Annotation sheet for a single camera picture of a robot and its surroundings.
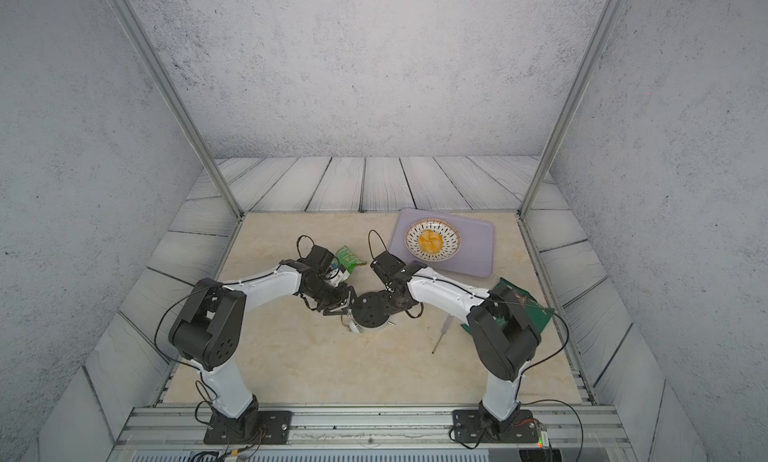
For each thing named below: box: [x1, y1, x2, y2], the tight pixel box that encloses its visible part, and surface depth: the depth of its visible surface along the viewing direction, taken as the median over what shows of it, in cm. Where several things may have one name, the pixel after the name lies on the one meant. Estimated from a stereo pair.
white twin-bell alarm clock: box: [347, 292, 394, 334], surface depth 89 cm
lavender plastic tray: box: [389, 208, 495, 278], surface depth 113 cm
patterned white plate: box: [405, 218, 461, 262], surface depth 112 cm
